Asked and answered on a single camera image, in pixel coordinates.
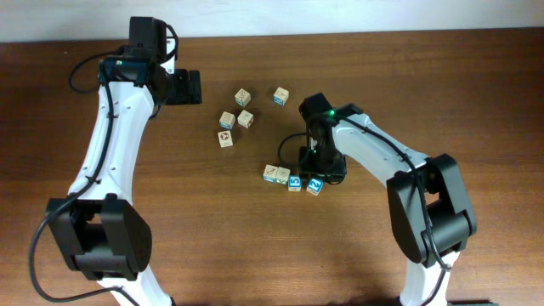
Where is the number six wooden block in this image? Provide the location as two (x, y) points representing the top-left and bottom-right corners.
(275, 167), (291, 184)

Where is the pretzel picture wooden block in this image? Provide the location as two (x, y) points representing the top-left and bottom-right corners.
(219, 111), (236, 130)

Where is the blue letter D block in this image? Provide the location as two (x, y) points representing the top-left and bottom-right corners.
(273, 87), (289, 105)

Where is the leaf picture wooden block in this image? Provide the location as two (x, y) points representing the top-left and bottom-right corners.
(263, 164), (279, 183)

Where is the green letter N block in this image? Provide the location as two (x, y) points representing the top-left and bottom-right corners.
(237, 110), (254, 128)

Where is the blue number five block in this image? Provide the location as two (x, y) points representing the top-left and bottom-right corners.
(287, 175), (302, 191)

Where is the baseball picture blue block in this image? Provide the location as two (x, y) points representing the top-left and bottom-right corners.
(306, 178), (324, 196)

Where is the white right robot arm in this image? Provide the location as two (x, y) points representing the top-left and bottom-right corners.
(299, 101), (477, 305)

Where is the soccer ball picture block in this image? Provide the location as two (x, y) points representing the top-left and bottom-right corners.
(218, 130), (234, 148)

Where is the goldfish picture wooden block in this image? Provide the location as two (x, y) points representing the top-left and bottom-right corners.
(235, 88), (251, 107)

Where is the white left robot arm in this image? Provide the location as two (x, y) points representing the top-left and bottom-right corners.
(45, 56), (202, 305)

